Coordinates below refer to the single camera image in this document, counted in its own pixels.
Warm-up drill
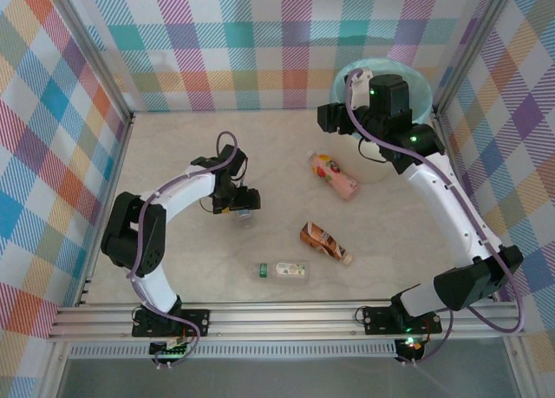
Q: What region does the clear bottle with green cap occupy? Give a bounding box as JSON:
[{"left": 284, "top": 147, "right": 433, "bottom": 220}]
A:
[{"left": 252, "top": 260, "right": 311, "bottom": 284}]

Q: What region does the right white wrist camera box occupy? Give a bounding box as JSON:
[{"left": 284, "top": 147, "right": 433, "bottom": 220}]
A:
[{"left": 349, "top": 67, "right": 375, "bottom": 111}]

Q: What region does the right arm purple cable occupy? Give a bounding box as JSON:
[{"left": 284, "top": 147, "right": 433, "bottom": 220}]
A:
[{"left": 345, "top": 68, "right": 526, "bottom": 367}]

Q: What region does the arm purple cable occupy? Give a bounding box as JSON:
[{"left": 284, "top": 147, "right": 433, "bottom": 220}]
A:
[
  {"left": 125, "top": 131, "right": 251, "bottom": 365},
  {"left": 345, "top": 68, "right": 526, "bottom": 367}
]

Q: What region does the pink yoghurt drink bottle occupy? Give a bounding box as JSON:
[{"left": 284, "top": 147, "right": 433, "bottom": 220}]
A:
[{"left": 306, "top": 150, "right": 361, "bottom": 202}]

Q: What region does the white round waste bin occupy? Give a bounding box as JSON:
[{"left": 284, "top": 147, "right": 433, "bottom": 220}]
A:
[{"left": 329, "top": 59, "right": 434, "bottom": 185}]

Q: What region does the small controller board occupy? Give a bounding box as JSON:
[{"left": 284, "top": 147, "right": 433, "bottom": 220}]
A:
[
  {"left": 149, "top": 339, "right": 192, "bottom": 359},
  {"left": 396, "top": 336, "right": 425, "bottom": 361}
]

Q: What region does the aluminium side rail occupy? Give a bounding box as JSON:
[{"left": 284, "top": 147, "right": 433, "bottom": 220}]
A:
[
  {"left": 73, "top": 114, "right": 135, "bottom": 308},
  {"left": 431, "top": 114, "right": 500, "bottom": 302}
]

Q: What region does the slotted grey cable duct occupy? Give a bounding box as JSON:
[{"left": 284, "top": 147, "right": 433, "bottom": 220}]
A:
[{"left": 68, "top": 343, "right": 399, "bottom": 360}]

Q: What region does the brown chocolate drink bottle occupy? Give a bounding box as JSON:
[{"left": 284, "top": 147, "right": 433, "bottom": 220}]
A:
[{"left": 299, "top": 222, "right": 353, "bottom": 267}]

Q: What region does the left small controller board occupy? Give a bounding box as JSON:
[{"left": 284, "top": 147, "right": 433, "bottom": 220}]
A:
[{"left": 149, "top": 339, "right": 192, "bottom": 359}]

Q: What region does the aluminium frame post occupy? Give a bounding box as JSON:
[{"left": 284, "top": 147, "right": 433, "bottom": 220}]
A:
[
  {"left": 433, "top": 0, "right": 521, "bottom": 115},
  {"left": 41, "top": 0, "right": 134, "bottom": 121}
]

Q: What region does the right small controller board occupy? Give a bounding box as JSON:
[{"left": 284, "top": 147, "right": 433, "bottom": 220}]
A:
[{"left": 396, "top": 336, "right": 425, "bottom": 361}]

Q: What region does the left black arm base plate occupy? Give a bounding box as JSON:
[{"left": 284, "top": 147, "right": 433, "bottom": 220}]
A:
[{"left": 132, "top": 309, "right": 212, "bottom": 339}]

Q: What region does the blue label water bottle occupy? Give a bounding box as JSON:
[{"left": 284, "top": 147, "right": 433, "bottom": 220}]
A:
[{"left": 235, "top": 207, "right": 257, "bottom": 229}]

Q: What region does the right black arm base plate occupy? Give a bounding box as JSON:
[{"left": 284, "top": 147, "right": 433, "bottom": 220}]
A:
[{"left": 362, "top": 304, "right": 443, "bottom": 335}]

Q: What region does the wide aluminium mounting rail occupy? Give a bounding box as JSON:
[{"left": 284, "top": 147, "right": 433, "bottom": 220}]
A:
[{"left": 46, "top": 301, "right": 526, "bottom": 343}]

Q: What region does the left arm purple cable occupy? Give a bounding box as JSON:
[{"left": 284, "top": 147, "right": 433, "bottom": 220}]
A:
[{"left": 125, "top": 131, "right": 251, "bottom": 365}]

